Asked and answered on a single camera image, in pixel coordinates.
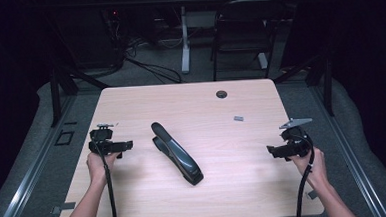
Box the person's left hand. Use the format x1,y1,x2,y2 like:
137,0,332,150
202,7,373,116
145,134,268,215
85,149,123,189

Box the person's right hand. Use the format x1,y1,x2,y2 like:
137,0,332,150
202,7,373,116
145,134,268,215
287,145,330,192

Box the black metal stand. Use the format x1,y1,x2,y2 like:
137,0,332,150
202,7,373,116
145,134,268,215
45,57,114,129
271,51,337,120

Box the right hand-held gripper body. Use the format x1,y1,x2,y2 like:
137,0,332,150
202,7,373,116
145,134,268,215
278,116,316,160

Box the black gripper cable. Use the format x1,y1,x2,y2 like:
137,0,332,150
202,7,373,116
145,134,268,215
290,133,320,217
91,138,120,217

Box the aluminium floor rail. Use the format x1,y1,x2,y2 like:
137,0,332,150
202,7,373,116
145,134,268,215
309,81,386,217
0,94,84,217

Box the black stapler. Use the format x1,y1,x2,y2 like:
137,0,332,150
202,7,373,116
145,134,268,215
150,119,205,189

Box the black chair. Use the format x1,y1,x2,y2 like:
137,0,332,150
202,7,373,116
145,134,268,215
206,0,288,83

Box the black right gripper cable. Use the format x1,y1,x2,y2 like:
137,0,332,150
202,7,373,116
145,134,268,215
290,133,320,217

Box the dark equipment with red light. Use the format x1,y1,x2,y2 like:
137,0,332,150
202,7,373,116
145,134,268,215
55,5,127,73

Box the white desk leg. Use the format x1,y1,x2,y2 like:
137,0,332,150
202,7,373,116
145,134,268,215
178,5,193,75
257,51,270,70

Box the black floor cables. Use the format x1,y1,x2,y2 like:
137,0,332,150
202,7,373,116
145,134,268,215
122,35,185,88

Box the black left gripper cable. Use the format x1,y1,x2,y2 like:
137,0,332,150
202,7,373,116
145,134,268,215
91,138,120,217

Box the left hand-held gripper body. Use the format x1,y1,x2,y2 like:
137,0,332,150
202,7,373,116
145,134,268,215
87,122,126,161

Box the grey tape piece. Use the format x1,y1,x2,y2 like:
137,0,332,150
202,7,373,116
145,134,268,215
50,201,77,216
305,189,319,201

